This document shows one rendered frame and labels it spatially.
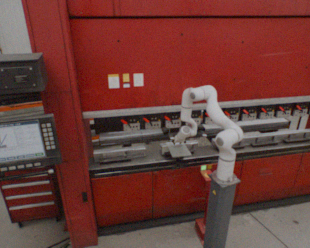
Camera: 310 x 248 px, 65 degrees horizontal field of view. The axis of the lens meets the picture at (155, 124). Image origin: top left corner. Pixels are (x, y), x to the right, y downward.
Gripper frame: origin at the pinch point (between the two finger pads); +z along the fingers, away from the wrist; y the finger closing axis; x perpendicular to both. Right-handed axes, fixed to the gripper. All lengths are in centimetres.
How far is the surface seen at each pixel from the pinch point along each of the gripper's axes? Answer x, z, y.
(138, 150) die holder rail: -0.6, 10.0, 37.5
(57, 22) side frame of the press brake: -63, -92, 92
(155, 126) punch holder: -15.3, -11.3, 21.3
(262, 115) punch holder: -12, -16, -91
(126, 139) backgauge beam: -20, 27, 45
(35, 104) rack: -115, 99, 155
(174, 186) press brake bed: 36.7, 31.7, 2.9
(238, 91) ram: -31, -35, -61
